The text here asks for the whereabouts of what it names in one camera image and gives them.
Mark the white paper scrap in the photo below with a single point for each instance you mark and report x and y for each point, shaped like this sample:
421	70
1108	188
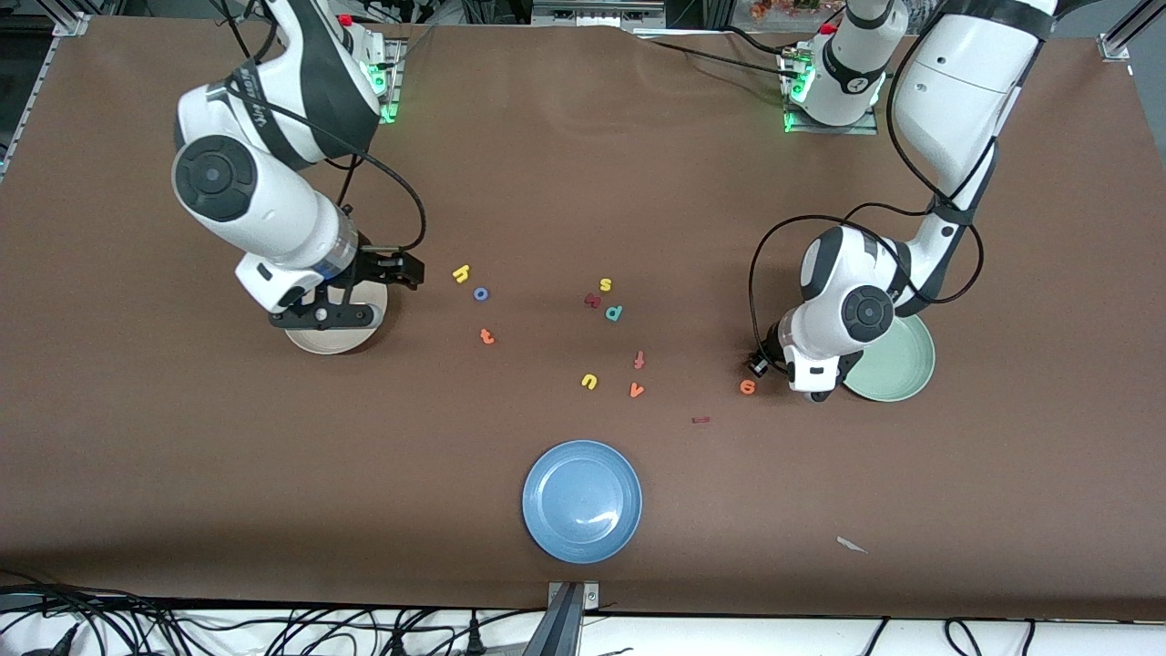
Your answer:
850	544

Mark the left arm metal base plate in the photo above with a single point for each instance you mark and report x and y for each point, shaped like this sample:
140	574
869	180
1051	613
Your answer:
831	129

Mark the grey metal mount bracket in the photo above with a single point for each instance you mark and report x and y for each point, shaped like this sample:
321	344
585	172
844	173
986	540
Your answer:
572	606

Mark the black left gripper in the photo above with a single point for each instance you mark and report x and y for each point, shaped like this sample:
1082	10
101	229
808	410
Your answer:
771	352

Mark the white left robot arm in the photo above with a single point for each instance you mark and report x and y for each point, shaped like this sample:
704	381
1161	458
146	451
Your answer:
956	82

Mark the blue ceramic plate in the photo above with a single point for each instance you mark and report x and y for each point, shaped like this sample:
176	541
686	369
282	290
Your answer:
581	501

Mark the beige brown ceramic plate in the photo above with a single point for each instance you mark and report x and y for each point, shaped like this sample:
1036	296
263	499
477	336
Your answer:
332	339

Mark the green ceramic plate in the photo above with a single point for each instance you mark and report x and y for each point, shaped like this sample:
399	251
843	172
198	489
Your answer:
897	364

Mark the aluminium frame profile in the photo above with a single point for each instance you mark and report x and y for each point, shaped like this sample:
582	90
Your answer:
1125	36
36	82

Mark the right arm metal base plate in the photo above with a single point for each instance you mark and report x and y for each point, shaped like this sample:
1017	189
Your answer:
390	91

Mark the grey power strip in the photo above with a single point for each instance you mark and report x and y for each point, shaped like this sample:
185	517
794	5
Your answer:
597	13

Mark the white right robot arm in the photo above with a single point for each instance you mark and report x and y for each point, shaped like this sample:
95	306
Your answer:
264	200

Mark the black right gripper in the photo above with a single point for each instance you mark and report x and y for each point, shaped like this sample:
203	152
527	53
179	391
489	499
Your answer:
376	264

